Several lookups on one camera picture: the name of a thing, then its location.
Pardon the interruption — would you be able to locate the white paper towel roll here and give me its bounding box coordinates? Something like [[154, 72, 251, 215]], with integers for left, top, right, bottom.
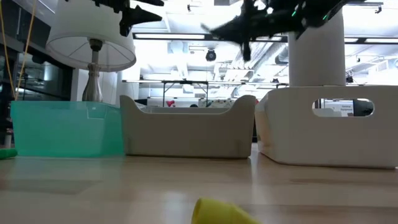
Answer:
[[287, 7, 347, 88]]

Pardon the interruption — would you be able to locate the white plastic bin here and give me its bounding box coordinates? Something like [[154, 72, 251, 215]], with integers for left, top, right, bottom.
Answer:
[[254, 85, 398, 170]]

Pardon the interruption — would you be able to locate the black ceiling track light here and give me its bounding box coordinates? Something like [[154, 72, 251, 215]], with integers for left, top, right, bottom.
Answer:
[[357, 1, 384, 15]]

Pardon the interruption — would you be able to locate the black linear ceiling light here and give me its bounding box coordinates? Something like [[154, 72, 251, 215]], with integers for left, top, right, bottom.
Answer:
[[132, 32, 398, 44]]

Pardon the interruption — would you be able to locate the grey plastic bin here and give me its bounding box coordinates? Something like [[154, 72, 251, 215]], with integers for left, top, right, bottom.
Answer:
[[119, 94, 257, 160]]

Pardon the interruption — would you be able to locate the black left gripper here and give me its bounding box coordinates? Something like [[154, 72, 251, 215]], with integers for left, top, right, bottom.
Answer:
[[93, 0, 165, 37]]

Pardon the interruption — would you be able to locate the green translucent plastic bin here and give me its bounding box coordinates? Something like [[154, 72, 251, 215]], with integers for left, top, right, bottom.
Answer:
[[10, 100, 124, 159]]

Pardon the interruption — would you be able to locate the yellow crayon piece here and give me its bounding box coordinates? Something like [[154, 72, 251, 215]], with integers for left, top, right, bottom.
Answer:
[[192, 197, 264, 224]]

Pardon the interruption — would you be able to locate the white-shade lamp, silver base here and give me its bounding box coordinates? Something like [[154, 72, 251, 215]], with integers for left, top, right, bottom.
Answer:
[[45, 0, 137, 103]]

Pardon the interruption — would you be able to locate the yellow cable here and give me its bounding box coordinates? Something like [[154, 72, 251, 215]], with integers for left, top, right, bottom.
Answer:
[[0, 0, 35, 101]]

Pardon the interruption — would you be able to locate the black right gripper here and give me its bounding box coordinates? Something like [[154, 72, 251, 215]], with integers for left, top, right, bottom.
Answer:
[[214, 0, 308, 62]]

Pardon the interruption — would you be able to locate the green crayon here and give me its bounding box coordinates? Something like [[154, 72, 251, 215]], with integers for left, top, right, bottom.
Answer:
[[0, 148, 19, 161]]

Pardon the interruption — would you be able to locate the black folding table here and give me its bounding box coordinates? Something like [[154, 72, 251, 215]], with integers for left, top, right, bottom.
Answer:
[[122, 79, 282, 108]]

